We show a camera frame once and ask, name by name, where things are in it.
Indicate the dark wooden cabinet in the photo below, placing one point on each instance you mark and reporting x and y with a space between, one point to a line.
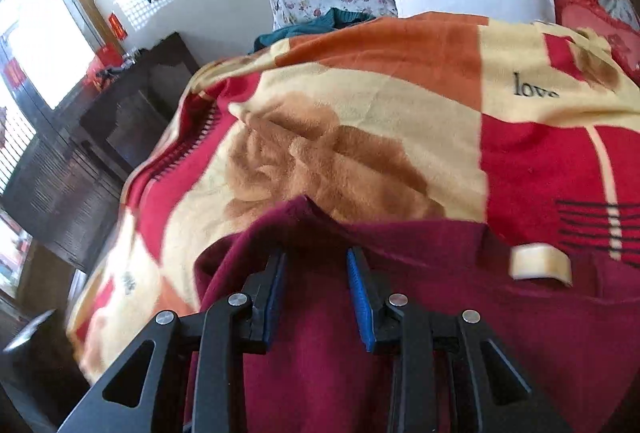
75 193

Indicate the wooden framed window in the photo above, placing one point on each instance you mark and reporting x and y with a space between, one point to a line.
40 48

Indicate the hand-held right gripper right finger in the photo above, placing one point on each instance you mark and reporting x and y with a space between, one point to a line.
361 313

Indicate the red wall sign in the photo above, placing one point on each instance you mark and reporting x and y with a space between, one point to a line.
116 24

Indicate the red and cream printed blanket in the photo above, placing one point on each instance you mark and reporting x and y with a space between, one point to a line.
360 123

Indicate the red box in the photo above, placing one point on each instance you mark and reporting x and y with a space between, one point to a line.
102 65

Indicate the teal garment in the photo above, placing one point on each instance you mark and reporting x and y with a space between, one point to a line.
310 30

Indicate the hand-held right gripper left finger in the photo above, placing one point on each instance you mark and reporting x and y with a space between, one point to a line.
275 313

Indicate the maroon knit garment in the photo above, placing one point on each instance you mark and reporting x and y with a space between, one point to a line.
320 388

